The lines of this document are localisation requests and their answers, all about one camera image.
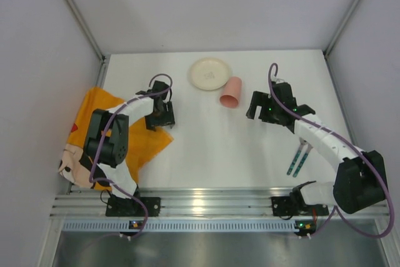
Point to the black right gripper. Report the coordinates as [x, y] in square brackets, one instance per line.
[259, 104]

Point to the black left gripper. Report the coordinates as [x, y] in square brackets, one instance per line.
[160, 117]

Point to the pink plastic cup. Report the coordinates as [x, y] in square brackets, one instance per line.
[231, 93]

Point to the orange Mickey Mouse placemat cloth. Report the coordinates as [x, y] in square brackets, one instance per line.
[143, 144]

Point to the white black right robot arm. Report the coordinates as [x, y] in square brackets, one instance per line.
[359, 175]

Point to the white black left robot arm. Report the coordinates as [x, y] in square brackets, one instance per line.
[107, 137]

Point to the cream round plate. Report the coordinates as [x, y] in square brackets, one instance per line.
[209, 74]

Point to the teal handled fork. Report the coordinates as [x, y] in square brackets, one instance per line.
[295, 159]

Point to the teal handled spoon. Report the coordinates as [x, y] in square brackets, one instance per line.
[302, 159]

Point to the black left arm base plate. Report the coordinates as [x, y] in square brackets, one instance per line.
[123, 207]

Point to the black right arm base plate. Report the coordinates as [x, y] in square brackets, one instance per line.
[287, 207]

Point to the slotted grey cable duct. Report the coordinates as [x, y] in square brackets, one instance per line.
[189, 225]

